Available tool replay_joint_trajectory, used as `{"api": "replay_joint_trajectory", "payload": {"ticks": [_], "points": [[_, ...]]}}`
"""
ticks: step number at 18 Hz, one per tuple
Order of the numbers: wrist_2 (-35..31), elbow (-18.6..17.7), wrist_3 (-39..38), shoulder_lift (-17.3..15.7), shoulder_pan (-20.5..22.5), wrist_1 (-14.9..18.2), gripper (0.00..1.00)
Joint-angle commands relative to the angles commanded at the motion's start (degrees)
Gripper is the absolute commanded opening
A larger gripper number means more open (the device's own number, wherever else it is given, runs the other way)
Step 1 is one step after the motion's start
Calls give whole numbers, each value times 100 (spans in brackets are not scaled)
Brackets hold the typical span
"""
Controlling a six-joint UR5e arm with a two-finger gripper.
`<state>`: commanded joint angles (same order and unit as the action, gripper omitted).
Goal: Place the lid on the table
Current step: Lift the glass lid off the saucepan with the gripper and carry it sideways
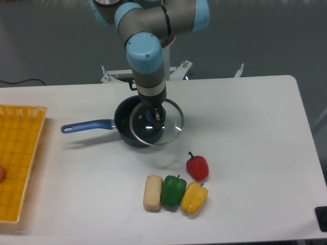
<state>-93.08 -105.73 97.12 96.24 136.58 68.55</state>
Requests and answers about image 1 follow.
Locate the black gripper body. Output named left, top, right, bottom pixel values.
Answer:
left=138, top=91, right=166, bottom=108

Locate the glass lid with blue knob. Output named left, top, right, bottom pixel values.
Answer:
left=129, top=99, right=184, bottom=146

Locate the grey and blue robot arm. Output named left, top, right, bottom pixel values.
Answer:
left=90, top=1, right=210, bottom=128

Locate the dark blue saucepan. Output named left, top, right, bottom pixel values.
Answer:
left=61, top=95, right=164, bottom=148

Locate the red bell pepper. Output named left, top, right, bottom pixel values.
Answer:
left=186, top=152, right=209, bottom=182

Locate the beige bread loaf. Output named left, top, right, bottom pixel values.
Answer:
left=143, top=175, right=163, bottom=211

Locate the green bell pepper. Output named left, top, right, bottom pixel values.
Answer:
left=161, top=175, right=187, bottom=207

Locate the yellow bell pepper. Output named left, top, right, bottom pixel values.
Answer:
left=181, top=182, right=208, bottom=214

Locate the yellow plastic basket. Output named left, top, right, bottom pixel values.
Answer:
left=1, top=104, right=47, bottom=224

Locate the black device at table edge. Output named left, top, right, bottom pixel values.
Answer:
left=315, top=206, right=327, bottom=232

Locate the black cable on floor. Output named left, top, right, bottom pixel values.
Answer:
left=0, top=79, right=47, bottom=86

